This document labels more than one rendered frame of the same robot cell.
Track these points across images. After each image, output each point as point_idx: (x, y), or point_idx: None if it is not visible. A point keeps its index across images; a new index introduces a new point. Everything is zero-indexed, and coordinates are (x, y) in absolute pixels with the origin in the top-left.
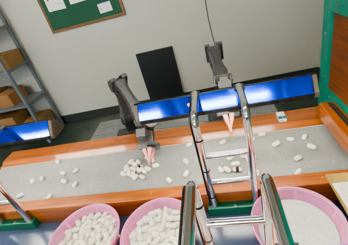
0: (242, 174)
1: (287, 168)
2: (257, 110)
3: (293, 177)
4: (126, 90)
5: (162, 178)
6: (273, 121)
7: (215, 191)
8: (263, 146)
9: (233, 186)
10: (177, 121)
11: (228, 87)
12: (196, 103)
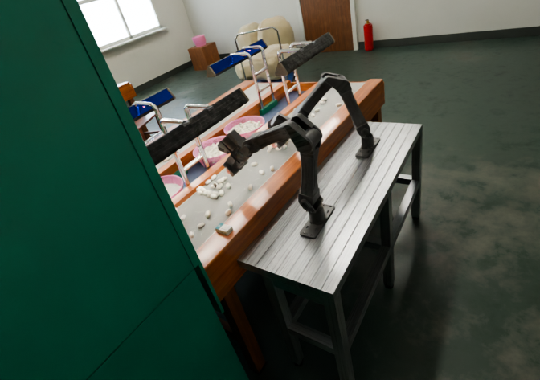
0: (210, 188)
1: (186, 210)
2: (293, 254)
3: (173, 202)
4: (312, 91)
5: (254, 153)
6: (228, 223)
7: (209, 169)
8: (217, 209)
9: (202, 177)
10: (349, 181)
11: (190, 118)
12: (193, 105)
